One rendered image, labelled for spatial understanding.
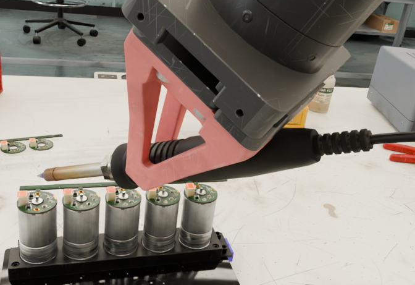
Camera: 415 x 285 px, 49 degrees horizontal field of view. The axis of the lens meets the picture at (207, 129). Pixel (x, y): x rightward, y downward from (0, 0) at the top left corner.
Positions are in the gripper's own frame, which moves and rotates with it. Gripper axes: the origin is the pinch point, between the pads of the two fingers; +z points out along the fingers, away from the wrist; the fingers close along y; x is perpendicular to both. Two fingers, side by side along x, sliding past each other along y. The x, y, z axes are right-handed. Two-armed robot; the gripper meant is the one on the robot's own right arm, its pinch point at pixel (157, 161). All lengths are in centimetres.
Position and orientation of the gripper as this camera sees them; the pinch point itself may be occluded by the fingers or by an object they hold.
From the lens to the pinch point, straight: 23.5
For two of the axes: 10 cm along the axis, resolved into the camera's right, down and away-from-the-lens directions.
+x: 7.0, 7.0, -1.4
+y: -4.7, 3.1, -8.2
